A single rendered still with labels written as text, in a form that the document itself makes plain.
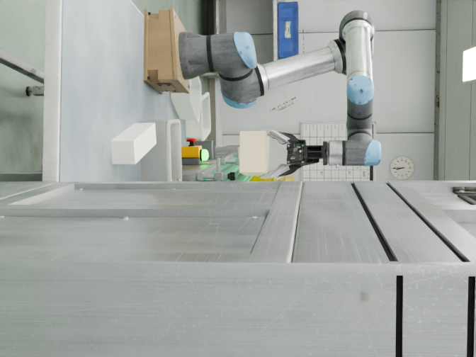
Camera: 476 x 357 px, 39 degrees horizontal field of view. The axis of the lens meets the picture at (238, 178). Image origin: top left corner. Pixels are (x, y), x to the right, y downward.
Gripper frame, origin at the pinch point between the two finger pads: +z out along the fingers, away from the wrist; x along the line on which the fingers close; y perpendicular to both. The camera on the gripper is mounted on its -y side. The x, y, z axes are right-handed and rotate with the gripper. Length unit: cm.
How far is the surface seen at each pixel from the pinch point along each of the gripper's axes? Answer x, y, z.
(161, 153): 0.3, 7.1, 28.5
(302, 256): 22, 136, -17
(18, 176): 5, -25, 88
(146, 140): -1.7, 23.5, 28.9
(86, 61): -16, 55, 35
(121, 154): 3.3, 35.3, 32.1
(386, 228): 20, 121, -26
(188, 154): -5, -52, 33
